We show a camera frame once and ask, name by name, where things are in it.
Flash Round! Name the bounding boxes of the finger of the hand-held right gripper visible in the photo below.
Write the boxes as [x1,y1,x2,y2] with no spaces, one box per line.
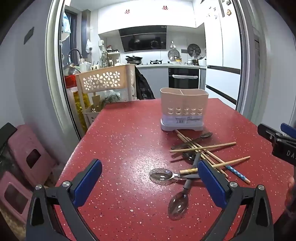
[280,123,296,139]
[257,123,281,142]

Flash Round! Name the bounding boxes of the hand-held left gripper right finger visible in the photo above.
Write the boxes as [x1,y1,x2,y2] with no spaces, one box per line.
[198,160,274,241]

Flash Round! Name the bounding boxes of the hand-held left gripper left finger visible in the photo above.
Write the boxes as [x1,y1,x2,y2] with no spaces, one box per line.
[26,159,103,241]

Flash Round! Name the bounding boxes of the wooden chopstick with blue dotted end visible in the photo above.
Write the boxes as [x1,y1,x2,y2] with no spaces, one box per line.
[185,139,251,184]

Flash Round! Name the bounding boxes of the steel spoon with dark handle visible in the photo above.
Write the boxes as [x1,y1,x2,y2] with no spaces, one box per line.
[168,152,201,220]
[171,132,213,150]
[149,168,201,185]
[182,151,201,162]

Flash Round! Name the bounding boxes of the beige plastic utensil holder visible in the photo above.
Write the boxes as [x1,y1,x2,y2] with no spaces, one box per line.
[160,87,209,131]

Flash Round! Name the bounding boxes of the person's right forearm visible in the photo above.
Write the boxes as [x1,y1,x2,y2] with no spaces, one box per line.
[276,207,296,241]

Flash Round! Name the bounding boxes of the person's right hand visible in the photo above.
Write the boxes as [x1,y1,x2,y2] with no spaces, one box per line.
[286,173,296,209]

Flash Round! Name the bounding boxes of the yellow cooking oil bottle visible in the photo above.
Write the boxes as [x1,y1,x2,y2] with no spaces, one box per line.
[73,89,90,130]

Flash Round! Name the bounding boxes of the large pink plastic stool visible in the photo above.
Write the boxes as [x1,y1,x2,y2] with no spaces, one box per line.
[8,124,58,186]

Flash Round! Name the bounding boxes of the small pink plastic stool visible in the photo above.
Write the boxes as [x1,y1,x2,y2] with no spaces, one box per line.
[0,173,34,224]

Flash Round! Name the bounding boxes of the green leafy vegetables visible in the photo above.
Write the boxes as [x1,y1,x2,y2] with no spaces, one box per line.
[102,91,122,105]

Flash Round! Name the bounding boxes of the black flat object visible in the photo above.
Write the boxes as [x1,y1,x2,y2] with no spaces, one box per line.
[0,123,18,149]

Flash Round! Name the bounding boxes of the white refrigerator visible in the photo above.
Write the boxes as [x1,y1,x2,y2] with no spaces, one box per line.
[195,0,242,110]

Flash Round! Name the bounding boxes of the black built-in oven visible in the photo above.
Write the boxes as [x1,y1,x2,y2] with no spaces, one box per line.
[168,67,200,90]

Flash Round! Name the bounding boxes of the red plastic basket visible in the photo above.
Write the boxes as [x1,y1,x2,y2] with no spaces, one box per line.
[65,75,78,88]

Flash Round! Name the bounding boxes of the beige flower-pattern basket cart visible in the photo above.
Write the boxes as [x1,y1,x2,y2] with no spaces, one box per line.
[76,64,137,137]

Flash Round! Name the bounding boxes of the black plastic bag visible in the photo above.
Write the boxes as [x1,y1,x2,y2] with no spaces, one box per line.
[135,67,155,100]

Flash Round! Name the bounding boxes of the dark round hanging pan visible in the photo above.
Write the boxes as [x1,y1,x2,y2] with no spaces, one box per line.
[188,44,202,56]

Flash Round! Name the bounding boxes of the steel bowl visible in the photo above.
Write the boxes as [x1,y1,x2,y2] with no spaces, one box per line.
[63,66,81,76]

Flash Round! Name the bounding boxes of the grey lower kitchen cabinets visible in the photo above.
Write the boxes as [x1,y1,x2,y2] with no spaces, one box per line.
[136,64,206,100]

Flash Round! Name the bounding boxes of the black wok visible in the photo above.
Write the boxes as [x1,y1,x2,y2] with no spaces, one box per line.
[125,55,143,63]

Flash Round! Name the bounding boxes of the group of fridge magnets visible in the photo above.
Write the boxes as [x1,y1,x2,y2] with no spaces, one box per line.
[206,0,232,19]

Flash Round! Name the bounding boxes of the curved kitchen faucet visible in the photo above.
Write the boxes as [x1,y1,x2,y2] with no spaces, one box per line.
[67,49,83,66]

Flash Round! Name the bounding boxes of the black range hood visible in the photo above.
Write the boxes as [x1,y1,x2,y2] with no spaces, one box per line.
[119,26,167,52]

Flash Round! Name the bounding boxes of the white upper kitchen cabinets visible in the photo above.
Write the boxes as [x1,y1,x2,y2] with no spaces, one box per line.
[97,0,197,35]

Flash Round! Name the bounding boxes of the metal sliding door frame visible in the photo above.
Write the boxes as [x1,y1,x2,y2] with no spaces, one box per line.
[45,0,274,141]

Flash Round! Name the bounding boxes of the black wall switch plate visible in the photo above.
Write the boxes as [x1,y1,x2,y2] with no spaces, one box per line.
[23,27,35,44]

